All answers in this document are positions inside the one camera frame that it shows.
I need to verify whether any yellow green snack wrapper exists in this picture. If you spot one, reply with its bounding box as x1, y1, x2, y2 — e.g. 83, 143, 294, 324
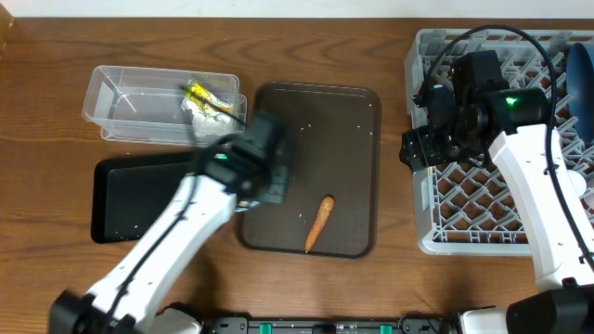
182, 82, 233, 116

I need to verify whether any orange carrot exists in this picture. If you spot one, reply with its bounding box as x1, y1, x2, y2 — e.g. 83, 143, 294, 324
304, 196, 335, 253

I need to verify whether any dark blue plate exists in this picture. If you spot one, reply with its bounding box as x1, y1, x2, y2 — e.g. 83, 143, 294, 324
566, 43, 593, 144

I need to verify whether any light blue plastic cup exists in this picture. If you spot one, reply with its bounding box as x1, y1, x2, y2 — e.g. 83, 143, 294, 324
568, 170, 588, 197

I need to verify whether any light blue rice bowl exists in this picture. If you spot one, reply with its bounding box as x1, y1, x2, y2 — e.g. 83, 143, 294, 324
235, 200, 260, 212

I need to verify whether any white tissue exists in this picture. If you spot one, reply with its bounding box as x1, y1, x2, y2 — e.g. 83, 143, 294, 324
181, 97, 235, 137

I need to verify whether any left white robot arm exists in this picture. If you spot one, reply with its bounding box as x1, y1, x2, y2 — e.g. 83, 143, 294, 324
48, 134, 288, 333

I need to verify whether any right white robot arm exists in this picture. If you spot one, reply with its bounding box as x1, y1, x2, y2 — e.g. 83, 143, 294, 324
400, 85, 593, 333

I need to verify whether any grey dishwasher rack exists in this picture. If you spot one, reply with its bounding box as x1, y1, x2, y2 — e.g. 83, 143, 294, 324
404, 29, 593, 256

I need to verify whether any dark brown serving tray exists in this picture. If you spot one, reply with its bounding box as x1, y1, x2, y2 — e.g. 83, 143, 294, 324
237, 82, 381, 259

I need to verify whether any black plastic bin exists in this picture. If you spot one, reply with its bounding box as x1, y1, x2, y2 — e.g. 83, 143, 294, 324
91, 151, 200, 244

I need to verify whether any clear plastic bin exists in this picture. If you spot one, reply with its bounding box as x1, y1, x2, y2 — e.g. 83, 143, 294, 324
82, 65, 247, 147

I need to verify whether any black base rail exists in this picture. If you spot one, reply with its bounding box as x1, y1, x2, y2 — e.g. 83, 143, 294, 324
157, 303, 465, 334

